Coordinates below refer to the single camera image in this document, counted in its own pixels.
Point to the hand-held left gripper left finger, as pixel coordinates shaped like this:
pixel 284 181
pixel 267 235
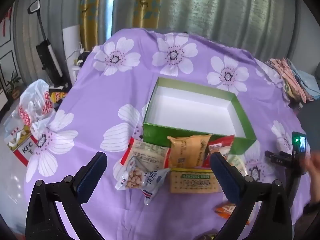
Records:
pixel 91 176

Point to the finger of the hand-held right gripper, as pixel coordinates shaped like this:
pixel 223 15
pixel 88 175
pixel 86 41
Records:
pixel 277 158

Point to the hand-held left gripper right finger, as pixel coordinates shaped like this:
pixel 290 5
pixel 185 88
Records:
pixel 225 177

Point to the pale green snack packet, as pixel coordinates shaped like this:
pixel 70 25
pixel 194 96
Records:
pixel 237 163

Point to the small orange snack packet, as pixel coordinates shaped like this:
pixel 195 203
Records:
pixel 225 208

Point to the beige green-label cracker packet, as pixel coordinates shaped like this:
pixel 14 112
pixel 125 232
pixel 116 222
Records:
pixel 193 181

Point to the red snack packet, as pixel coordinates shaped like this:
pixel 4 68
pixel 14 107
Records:
pixel 220 142

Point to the orange bread packet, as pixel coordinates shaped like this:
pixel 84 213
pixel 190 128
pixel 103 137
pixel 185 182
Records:
pixel 188 151

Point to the clear puffed snack bag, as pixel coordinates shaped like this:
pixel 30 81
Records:
pixel 140 177

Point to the beige red-edged snack packet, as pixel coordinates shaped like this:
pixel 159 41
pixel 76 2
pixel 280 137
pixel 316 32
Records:
pixel 147 153

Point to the green cardboard box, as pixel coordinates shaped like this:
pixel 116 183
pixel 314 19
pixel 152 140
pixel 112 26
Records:
pixel 160 136

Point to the person's right hand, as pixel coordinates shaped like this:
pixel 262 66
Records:
pixel 313 166

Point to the grey sofa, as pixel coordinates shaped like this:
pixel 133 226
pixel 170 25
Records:
pixel 308 125

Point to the pile of folded clothes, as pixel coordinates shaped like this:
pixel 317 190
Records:
pixel 292 80

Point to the red white paper bag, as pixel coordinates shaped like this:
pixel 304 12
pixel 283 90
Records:
pixel 22 147

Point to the yellow red box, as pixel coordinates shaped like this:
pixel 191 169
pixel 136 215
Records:
pixel 58 96

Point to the purple floral cloth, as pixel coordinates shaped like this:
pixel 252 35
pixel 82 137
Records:
pixel 105 90

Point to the white red-print plastic bag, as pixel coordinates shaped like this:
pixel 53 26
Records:
pixel 35 100

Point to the white container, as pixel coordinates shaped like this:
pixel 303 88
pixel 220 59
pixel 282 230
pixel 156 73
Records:
pixel 74 75

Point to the small black white object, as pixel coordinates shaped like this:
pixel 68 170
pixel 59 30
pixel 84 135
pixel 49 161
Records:
pixel 80 60

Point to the potted plant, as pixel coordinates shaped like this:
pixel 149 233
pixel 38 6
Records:
pixel 12 83

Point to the black upright vacuum cleaner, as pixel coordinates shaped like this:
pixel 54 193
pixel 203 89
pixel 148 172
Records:
pixel 46 55

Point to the white board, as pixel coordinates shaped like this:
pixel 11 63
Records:
pixel 71 42

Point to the grey-green curtain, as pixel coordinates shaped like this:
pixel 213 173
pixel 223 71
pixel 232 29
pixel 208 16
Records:
pixel 237 12

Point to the gold deer-print curtain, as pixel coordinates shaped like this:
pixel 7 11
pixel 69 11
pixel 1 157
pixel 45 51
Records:
pixel 147 2
pixel 91 10

